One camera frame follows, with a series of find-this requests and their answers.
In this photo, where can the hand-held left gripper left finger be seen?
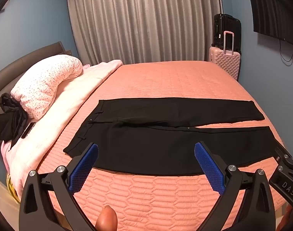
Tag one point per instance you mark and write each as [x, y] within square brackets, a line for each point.
[85, 167]

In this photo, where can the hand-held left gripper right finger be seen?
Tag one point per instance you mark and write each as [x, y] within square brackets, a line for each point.
[209, 167]

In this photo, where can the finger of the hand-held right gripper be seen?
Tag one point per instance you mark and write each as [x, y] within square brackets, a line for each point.
[284, 156]

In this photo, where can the black pants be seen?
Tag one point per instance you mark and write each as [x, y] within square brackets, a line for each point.
[149, 149]

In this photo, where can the person's left hand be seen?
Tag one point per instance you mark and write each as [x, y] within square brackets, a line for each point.
[107, 219]

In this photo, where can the black phone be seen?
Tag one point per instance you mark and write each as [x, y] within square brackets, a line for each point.
[28, 130]

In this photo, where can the pale pink blanket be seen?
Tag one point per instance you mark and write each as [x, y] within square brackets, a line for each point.
[72, 96]

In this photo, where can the yellow object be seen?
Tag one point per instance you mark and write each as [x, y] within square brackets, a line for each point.
[10, 185]

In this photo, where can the black cloth bundle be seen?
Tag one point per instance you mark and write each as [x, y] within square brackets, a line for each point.
[9, 122]

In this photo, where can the bed with pink quilted cover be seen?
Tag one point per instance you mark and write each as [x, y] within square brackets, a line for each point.
[173, 81]

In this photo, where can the floral white pillow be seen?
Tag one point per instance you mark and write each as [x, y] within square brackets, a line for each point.
[45, 81]

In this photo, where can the pink suitcase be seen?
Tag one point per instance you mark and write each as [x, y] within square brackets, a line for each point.
[224, 62]

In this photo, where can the grey padded headboard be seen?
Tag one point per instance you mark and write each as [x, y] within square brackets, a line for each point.
[16, 62]

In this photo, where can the black suitcase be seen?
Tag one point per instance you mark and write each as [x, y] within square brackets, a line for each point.
[227, 25]

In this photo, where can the grey curtain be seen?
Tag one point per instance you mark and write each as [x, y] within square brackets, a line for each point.
[141, 21]

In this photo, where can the wall-mounted black television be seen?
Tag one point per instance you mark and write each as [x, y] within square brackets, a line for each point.
[274, 12]

